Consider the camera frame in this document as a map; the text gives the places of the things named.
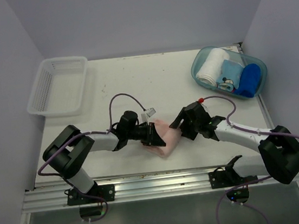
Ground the aluminium rail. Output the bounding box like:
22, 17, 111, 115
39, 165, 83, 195
19, 150, 299, 215

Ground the white rolled towel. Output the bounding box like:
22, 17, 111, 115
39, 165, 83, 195
193, 48, 230, 87

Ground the teal transparent plastic tub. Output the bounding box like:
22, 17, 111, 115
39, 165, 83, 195
191, 46, 267, 99

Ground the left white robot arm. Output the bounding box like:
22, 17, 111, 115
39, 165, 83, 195
42, 111, 166, 203

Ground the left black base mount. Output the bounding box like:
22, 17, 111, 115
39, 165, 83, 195
64, 184, 115, 206

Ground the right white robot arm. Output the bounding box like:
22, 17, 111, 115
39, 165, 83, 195
170, 99, 299, 188

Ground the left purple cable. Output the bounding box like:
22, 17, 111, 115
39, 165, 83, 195
29, 90, 160, 224

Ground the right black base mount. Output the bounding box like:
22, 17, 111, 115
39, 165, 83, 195
208, 167, 245, 189

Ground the pink towel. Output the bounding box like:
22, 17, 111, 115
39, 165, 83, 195
144, 119, 181, 158

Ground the light blue cartoon towel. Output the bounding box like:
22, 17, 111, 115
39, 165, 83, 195
216, 60, 244, 92

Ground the white plastic basket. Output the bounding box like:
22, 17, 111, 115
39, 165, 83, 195
27, 56, 88, 118

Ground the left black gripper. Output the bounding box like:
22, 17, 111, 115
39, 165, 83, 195
125, 119, 165, 149

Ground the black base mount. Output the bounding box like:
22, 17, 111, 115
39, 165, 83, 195
64, 184, 115, 206
208, 167, 245, 189

